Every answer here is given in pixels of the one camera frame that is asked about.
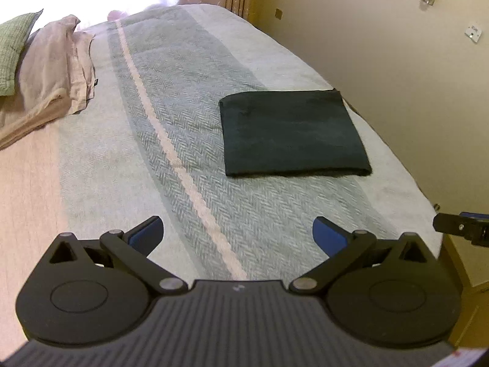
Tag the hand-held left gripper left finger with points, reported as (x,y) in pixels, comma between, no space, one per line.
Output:
(147,235)

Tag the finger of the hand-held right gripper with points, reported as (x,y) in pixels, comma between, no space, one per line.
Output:
(475,216)
(449,223)

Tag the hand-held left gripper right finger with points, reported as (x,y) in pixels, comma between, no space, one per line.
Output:
(324,235)

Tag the dark grey jeans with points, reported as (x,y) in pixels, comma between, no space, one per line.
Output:
(294,133)

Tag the light wooden cabinet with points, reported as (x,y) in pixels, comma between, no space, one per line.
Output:
(472,267)

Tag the striped pink grey blanket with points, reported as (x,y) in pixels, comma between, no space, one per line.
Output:
(172,103)

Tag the folded pink cloth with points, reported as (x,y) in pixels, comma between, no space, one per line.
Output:
(46,72)

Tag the green pillow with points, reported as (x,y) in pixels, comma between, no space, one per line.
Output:
(13,53)

